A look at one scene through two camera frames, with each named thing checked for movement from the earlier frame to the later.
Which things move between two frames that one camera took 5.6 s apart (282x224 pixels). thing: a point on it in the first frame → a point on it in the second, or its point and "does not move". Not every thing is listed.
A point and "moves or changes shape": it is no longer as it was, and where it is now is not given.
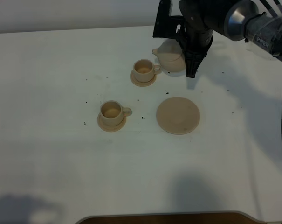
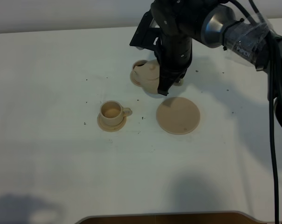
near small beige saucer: [111, 128] does not move
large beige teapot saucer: [178, 115] does not move
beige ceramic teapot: [171, 57] moves or changes shape
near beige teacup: [112, 113] does not move
